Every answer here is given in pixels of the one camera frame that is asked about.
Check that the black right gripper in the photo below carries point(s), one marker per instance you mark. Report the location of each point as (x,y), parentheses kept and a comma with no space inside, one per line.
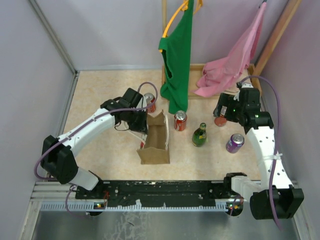
(226,100)

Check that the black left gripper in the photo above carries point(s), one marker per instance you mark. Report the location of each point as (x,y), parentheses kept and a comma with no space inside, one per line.
(142,127)

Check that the red cola can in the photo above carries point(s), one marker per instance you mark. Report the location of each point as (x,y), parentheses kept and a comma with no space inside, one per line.
(180,120)
(150,99)

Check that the orange-red soda can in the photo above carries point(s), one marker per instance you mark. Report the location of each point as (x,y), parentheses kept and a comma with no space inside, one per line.
(220,121)

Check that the burlap canvas bag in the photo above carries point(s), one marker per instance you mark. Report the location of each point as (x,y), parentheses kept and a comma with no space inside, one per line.
(155,149)

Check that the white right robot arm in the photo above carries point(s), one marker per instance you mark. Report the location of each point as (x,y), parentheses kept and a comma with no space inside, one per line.
(275,197)

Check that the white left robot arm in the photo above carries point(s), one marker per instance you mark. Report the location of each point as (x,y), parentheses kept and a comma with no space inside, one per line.
(59,153)

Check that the purple soda can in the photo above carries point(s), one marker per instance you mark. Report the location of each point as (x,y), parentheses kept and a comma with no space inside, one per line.
(235,142)

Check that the pink shirt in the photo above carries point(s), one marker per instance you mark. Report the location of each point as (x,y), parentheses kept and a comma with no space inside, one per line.
(221,74)

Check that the green glass bottle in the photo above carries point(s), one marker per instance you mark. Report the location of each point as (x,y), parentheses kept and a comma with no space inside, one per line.
(199,136)

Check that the green t-shirt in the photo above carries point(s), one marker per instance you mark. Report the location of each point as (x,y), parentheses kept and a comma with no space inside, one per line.
(175,49)

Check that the yellow clothes hanger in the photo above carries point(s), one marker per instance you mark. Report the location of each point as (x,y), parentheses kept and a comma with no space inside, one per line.
(175,17)

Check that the wooden tray frame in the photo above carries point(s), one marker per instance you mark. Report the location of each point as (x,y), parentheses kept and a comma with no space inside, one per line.
(196,72)

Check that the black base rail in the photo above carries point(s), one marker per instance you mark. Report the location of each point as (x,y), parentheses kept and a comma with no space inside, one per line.
(158,193)

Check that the wooden rack post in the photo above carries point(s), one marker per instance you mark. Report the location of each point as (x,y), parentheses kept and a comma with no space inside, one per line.
(279,29)

